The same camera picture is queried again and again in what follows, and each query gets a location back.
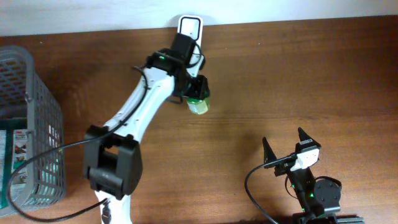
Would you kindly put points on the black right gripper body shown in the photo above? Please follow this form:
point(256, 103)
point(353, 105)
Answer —
point(285, 168)

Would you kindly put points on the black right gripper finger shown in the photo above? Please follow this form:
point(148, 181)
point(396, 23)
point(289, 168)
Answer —
point(306, 141)
point(269, 156)

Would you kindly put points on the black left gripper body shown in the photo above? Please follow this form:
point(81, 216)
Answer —
point(199, 90)

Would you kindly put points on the green lid jar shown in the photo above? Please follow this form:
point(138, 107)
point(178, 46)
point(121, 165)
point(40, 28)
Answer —
point(198, 106)

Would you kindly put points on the green glove package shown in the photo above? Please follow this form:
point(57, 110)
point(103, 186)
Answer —
point(8, 126)

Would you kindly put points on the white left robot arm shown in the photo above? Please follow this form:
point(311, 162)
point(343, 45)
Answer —
point(112, 156)

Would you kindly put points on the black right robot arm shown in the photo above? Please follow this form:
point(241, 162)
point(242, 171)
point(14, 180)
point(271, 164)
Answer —
point(319, 197)

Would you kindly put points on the white barcode scanner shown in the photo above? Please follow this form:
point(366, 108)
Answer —
point(192, 26)

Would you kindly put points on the grey plastic basket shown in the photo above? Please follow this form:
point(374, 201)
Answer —
point(24, 95)

